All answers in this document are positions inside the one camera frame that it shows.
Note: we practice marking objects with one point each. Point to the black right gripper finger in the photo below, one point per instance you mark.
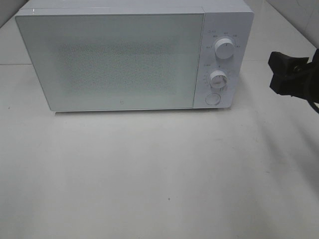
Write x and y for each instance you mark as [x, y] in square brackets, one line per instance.
[282, 64]
[289, 85]

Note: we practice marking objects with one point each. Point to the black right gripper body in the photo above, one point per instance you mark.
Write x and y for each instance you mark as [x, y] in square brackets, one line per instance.
[308, 79]

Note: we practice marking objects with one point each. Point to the white microwave knob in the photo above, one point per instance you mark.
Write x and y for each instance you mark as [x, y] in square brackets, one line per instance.
[224, 48]
[218, 79]

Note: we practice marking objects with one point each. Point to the white round door button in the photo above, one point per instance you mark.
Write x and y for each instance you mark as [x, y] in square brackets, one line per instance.
[213, 99]

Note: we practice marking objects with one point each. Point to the white microwave door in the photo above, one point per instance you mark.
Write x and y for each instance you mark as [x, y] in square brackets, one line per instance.
[114, 62]

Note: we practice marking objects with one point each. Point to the white microwave oven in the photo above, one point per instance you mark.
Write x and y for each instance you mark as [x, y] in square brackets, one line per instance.
[221, 18]

